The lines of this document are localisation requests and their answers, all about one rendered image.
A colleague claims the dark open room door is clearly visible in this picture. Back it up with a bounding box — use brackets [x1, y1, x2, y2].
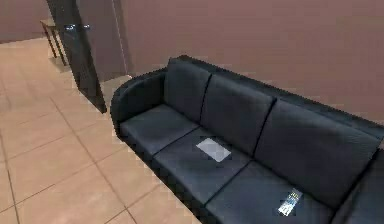
[45, 0, 108, 114]

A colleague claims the black remote control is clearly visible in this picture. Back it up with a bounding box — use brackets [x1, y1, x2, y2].
[277, 187, 304, 217]

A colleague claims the pale grey envelope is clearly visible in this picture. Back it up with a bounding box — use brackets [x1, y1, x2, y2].
[195, 137, 232, 164]

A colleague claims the brown wooden side table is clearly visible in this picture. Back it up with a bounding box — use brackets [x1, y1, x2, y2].
[39, 18, 68, 67]

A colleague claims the dark grey three-seat sofa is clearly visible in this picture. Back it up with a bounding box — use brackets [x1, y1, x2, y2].
[109, 54, 384, 224]

